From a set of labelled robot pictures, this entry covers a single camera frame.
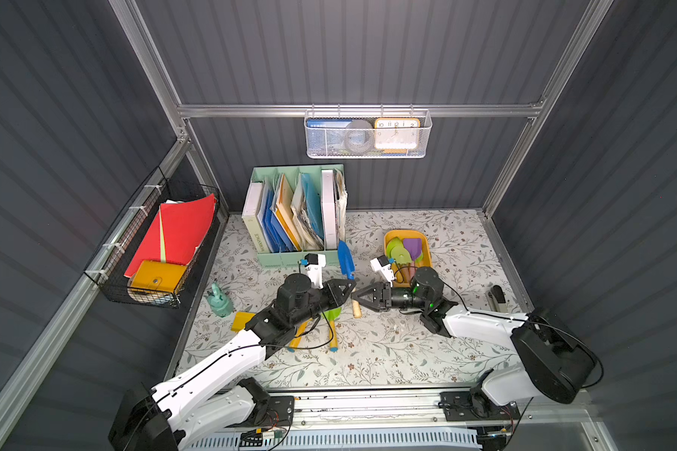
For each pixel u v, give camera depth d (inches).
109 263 24.0
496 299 35.6
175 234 29.2
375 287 27.1
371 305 26.9
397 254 40.8
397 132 34.8
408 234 42.7
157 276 25.3
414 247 41.4
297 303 22.3
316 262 26.8
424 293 25.6
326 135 35.8
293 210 35.2
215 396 22.7
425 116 35.0
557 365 17.3
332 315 35.9
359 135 35.6
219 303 33.6
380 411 29.7
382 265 29.0
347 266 28.9
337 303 25.1
